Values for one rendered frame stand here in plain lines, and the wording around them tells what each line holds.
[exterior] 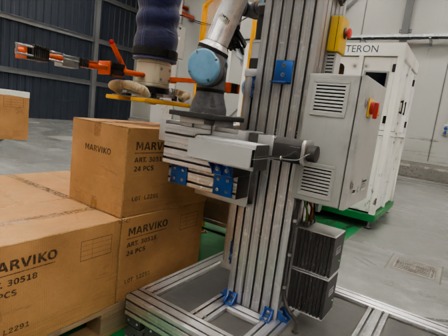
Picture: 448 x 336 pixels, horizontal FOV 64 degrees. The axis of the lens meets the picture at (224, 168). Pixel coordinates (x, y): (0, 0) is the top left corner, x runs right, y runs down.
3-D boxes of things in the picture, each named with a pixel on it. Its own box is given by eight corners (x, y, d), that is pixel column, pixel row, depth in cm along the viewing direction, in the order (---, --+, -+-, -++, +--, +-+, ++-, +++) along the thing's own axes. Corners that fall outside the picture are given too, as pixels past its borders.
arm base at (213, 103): (233, 117, 149) (235, 92, 147) (211, 114, 136) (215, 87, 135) (204, 113, 157) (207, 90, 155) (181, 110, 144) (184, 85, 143)
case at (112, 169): (157, 186, 226) (163, 123, 220) (206, 201, 204) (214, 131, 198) (68, 197, 177) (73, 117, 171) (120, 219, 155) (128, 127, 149)
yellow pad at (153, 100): (179, 107, 195) (181, 97, 194) (193, 108, 189) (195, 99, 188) (130, 101, 167) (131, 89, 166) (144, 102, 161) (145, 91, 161)
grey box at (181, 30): (179, 61, 328) (182, 27, 324) (183, 61, 326) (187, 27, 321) (163, 56, 312) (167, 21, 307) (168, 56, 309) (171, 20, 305)
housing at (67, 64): (69, 68, 149) (70, 57, 148) (79, 69, 145) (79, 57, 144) (53, 65, 143) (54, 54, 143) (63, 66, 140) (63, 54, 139)
